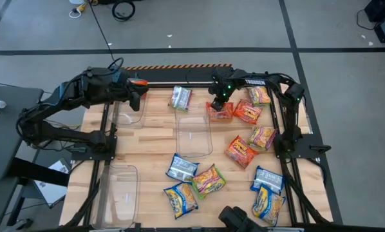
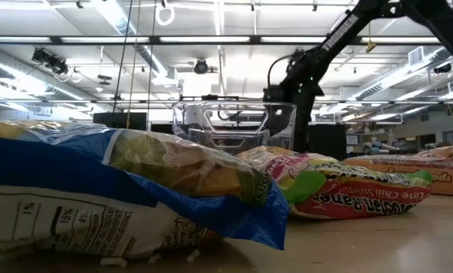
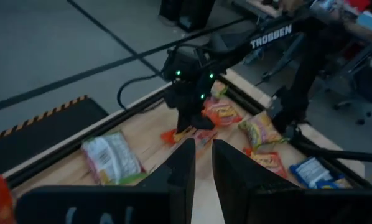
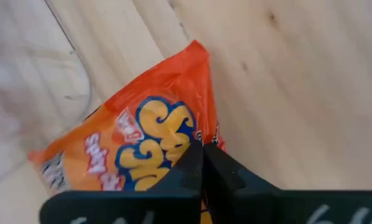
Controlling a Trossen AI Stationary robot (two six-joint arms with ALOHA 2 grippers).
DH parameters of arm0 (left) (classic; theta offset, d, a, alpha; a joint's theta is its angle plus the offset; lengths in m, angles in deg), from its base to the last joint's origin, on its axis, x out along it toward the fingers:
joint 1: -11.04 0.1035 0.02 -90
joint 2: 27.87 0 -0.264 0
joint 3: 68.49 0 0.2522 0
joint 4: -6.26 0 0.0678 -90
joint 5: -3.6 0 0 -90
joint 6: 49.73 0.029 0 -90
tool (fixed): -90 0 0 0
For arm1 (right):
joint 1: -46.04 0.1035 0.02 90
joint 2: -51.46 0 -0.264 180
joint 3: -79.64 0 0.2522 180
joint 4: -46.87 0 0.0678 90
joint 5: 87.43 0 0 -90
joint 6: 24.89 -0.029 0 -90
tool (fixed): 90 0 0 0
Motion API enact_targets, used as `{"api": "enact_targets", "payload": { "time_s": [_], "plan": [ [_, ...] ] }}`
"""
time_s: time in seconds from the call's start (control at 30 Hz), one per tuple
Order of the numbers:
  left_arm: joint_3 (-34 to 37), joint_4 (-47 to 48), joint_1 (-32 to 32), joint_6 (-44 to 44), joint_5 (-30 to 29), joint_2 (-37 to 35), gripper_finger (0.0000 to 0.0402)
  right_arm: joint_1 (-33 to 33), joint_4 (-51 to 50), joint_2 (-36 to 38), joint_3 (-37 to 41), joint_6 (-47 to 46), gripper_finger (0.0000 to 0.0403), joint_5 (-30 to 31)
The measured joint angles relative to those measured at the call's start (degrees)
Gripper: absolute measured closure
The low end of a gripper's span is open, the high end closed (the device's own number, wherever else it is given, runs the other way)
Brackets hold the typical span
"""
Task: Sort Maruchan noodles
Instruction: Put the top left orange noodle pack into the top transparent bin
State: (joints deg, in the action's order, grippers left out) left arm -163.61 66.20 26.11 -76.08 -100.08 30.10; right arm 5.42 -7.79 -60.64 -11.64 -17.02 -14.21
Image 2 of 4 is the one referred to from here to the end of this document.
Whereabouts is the black hanging cable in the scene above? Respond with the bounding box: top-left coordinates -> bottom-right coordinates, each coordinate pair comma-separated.
146,0 -> 158,132
111,0 -> 134,117

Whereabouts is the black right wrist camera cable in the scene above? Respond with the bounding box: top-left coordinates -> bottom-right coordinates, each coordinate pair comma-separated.
267,55 -> 294,89

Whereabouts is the blue Maruchan ramen pack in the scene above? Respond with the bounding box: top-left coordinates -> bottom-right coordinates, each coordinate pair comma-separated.
0,184 -> 222,261
0,119 -> 290,251

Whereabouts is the lime chili shrimp ramen pack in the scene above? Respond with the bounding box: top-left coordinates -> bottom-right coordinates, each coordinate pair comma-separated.
415,140 -> 453,161
236,146 -> 434,221

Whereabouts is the orange Maruchan ramen pack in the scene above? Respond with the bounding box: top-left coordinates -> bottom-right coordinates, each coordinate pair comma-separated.
342,154 -> 453,197

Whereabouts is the black monitor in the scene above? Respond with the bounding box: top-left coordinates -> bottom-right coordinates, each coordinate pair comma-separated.
92,111 -> 148,130

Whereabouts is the silver ceiling duct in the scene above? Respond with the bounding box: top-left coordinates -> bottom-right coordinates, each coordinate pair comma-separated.
89,0 -> 180,86

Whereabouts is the white cable ring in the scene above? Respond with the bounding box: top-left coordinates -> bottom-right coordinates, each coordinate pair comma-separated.
154,0 -> 177,27

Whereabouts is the black ceiling spotlight cluster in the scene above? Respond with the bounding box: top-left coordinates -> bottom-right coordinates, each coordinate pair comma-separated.
31,47 -> 69,76

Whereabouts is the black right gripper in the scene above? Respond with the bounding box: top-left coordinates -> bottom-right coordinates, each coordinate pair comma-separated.
263,83 -> 325,153

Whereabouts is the black cabinet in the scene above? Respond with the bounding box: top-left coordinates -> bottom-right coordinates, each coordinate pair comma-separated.
308,124 -> 348,161

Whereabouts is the black overhead camera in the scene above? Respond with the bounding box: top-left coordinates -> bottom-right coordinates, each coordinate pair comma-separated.
193,58 -> 210,75

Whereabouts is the clear plastic bin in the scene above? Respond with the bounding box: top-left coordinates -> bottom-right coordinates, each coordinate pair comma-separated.
172,100 -> 298,155

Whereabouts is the black overhead light rail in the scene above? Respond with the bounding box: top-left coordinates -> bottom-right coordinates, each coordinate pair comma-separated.
0,35 -> 445,46

